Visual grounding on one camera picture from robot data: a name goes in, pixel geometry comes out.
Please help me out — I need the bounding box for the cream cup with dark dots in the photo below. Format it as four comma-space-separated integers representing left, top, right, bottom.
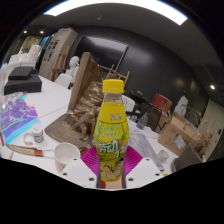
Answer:
53, 142, 82, 174

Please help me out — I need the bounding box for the wooden-handled palette knife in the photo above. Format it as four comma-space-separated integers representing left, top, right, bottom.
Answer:
5, 143, 56, 158

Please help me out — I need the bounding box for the small jar with white lid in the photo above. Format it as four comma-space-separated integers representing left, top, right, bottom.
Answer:
31, 124, 45, 144

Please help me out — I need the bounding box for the white plaster figure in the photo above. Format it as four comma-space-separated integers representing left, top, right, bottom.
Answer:
173, 95, 189, 117

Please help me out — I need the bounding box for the small glass cup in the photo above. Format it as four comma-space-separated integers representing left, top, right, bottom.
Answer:
156, 149, 170, 164

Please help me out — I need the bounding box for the wooden easel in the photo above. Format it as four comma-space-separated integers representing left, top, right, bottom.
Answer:
106, 64, 131, 88
49, 46, 71, 81

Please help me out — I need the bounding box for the clear glass bottle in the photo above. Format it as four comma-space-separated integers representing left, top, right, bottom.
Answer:
135, 111, 149, 131

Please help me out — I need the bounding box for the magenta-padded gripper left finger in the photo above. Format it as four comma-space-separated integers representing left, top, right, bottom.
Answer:
59, 145, 102, 190

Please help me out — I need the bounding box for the beige display cabinet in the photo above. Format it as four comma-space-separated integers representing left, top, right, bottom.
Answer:
38, 28, 79, 80

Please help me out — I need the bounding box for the red box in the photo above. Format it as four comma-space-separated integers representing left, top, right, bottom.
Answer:
151, 92, 173, 114

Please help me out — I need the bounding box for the white plaster bust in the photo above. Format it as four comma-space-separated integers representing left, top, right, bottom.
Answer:
68, 55, 81, 83

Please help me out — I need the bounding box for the purple painting with cyan edge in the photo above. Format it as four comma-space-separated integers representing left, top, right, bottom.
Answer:
0, 93, 40, 145

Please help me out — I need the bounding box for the yellow drink bottle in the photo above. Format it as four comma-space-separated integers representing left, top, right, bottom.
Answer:
93, 78, 130, 183

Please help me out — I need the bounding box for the grey pot with dried branches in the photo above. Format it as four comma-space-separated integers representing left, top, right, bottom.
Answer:
173, 123, 214, 173

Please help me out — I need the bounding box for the white chair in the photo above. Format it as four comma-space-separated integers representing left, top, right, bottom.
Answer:
54, 73, 73, 89
121, 94, 136, 113

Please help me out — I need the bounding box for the long ceiling light strip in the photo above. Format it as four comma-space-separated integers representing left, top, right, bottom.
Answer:
43, 0, 189, 26

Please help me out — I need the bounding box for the black box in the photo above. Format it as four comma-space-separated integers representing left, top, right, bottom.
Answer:
8, 65, 38, 81
3, 73, 43, 96

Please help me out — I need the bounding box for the cardboard box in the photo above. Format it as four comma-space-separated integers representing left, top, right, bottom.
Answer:
157, 113, 198, 157

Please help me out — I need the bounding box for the white tape roll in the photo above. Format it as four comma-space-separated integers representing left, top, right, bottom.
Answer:
22, 131, 36, 145

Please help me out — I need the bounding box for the large dark wall screen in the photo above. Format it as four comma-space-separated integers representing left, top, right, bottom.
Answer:
73, 35, 129, 74

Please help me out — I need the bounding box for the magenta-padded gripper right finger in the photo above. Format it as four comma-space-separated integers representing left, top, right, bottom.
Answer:
122, 145, 164, 190

